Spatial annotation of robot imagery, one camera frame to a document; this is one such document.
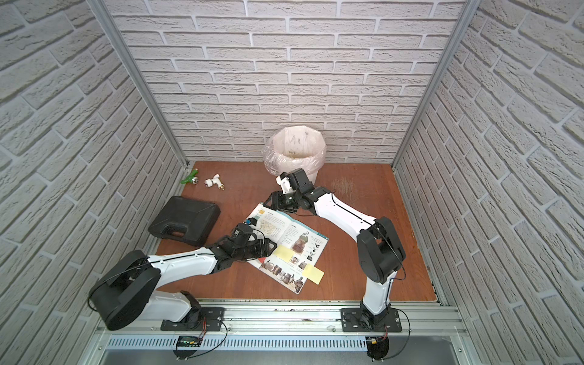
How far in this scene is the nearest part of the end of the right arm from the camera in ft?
2.11

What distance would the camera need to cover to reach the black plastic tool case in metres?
0.91

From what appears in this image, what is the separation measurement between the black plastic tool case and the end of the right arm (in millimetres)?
304
